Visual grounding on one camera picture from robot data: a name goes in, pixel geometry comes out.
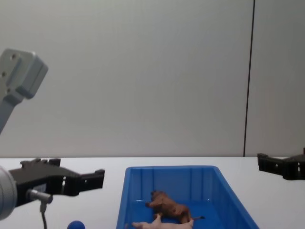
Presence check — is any blue plastic bin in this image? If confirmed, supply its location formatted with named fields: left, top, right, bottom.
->
left=116, top=166, right=260, bottom=229

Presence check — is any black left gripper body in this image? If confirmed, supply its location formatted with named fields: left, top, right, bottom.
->
left=8, top=166, right=81, bottom=208

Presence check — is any thin dark cable silver plug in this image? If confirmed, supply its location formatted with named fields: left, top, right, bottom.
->
left=25, top=189, right=54, bottom=229

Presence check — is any brown toy lion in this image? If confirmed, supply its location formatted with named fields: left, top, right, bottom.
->
left=145, top=190, right=206, bottom=224

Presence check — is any pink toy pig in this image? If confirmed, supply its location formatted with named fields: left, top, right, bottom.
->
left=131, top=213, right=195, bottom=229

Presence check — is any small blue ball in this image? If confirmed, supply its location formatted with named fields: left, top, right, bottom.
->
left=66, top=220, right=86, bottom=229

